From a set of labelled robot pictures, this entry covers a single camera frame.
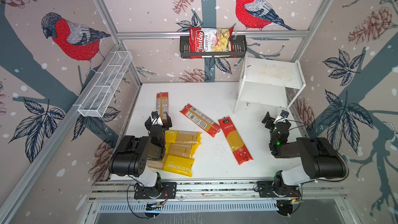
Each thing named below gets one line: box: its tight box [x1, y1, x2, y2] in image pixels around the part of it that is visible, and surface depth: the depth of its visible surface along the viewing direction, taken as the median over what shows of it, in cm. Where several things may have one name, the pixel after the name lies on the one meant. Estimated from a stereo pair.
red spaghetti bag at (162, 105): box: [155, 92, 169, 123], surface depth 109 cm
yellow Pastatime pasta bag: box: [146, 154, 195, 178], surface depth 81 cm
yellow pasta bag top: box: [164, 130, 203, 145], surface depth 91 cm
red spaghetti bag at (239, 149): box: [218, 116, 254, 165], surface depth 91 cm
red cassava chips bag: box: [188, 26, 235, 60], surface depth 89 cm
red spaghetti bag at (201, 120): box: [179, 103, 222, 138], surface depth 99 cm
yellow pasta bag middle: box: [164, 142, 202, 159], surface depth 87 cm
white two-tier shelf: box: [233, 53, 307, 115], surface depth 82 cm
